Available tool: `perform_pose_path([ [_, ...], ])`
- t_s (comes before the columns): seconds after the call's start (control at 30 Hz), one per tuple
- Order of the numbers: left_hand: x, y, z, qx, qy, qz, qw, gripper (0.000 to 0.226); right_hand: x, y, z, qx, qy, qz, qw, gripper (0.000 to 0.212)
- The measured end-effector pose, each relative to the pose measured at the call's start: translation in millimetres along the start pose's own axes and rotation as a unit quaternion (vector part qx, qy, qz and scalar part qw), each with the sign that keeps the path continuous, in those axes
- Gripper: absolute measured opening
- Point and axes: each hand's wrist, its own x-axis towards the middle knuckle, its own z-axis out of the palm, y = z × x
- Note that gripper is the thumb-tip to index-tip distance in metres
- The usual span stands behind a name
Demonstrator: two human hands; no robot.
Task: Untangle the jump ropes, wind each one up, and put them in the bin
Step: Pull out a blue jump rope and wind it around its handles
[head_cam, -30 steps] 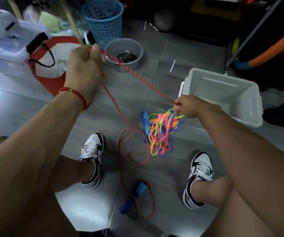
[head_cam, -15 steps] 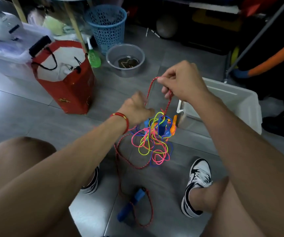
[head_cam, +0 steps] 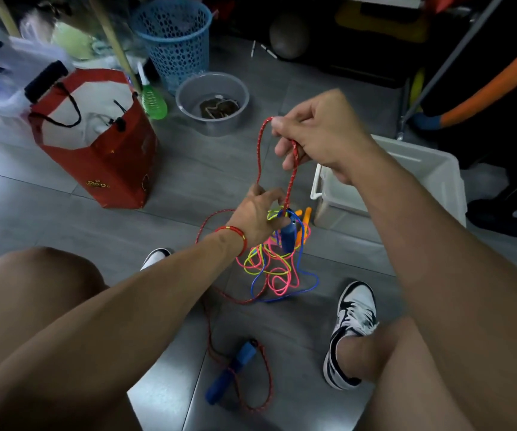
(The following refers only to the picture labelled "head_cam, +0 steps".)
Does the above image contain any person's right forearm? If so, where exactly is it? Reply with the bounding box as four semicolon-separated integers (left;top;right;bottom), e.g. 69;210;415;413
344;143;517;431

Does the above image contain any multicoloured hula hoop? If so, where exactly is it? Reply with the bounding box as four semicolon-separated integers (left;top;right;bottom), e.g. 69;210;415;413
411;33;517;132

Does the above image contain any pile of jump ropes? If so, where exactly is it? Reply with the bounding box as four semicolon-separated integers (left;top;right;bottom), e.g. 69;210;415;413
236;207;320;303

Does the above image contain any person's left forearm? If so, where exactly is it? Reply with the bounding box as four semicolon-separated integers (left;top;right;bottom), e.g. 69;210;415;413
0;230;246;431

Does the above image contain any grey plastic basin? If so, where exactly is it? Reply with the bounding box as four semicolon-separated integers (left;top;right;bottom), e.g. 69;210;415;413
175;71;250;138

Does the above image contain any yellow flat board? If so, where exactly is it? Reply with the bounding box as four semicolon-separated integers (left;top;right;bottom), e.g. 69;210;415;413
335;0;430;43

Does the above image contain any green spray bottle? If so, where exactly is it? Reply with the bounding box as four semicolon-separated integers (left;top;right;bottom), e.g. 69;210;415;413
137;61;169;121

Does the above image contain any person's left hand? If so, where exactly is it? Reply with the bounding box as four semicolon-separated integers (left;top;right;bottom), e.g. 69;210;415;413
226;183;291;252

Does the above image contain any brown tangled strap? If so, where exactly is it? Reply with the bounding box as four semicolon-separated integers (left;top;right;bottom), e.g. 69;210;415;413
199;96;241;120

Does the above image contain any person's leg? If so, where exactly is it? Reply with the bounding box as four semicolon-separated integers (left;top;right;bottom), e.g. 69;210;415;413
0;246;111;431
337;316;475;431

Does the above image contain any blue foam handle skipping rope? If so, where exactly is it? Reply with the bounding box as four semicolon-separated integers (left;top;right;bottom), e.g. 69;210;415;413
195;116;304;411

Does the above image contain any blue mesh wastebasket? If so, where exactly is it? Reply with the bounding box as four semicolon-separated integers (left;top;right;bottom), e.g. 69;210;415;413
130;0;214;96

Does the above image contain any black weight machine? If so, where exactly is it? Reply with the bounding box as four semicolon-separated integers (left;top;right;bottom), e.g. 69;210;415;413
420;0;517;238

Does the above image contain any person's right leg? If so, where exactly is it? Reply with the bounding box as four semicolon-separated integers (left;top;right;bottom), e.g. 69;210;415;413
337;316;475;431

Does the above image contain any brown ball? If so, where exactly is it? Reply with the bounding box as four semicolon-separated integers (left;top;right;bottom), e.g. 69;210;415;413
269;13;311;60

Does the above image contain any orange red fabric bag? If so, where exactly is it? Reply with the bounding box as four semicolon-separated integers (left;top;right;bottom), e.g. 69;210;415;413
424;0;466;14

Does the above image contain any black rectangular pad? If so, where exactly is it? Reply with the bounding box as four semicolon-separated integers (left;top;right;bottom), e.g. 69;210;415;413
24;60;70;105

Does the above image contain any red paper bag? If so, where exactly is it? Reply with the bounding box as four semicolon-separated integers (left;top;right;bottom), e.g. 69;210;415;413
28;68;160;210

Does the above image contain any person's left leg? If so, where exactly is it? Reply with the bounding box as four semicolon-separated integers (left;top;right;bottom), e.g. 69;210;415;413
0;246;111;431

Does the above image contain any white cable bundle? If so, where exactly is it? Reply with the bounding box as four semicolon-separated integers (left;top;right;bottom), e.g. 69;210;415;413
85;111;120;135

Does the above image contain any person's right shoe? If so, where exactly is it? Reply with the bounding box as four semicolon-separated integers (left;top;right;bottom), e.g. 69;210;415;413
323;281;380;391

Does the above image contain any orange handle jump rope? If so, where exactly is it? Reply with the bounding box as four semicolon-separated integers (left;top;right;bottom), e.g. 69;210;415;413
242;207;313;277

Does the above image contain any clear plastic bag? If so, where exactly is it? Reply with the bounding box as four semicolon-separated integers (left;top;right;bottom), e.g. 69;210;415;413
18;4;147;70

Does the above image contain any person's shoe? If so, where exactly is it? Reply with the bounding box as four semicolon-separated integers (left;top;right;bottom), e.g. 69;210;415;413
140;248;173;271
323;281;380;391

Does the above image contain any white oval side table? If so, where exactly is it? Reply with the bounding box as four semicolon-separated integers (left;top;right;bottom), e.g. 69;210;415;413
0;0;142;93

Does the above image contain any red string bracelet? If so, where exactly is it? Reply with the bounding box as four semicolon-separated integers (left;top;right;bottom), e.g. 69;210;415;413
213;225;248;258

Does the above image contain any person's left shoe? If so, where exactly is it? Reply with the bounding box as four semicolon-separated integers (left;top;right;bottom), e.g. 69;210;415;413
140;248;173;271

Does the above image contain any person's right hand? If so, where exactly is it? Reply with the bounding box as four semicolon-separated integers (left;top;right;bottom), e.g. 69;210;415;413
270;88;378;184

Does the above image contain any grey plastic storage bin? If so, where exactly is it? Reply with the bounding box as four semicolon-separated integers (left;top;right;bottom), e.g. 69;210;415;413
310;134;468;245

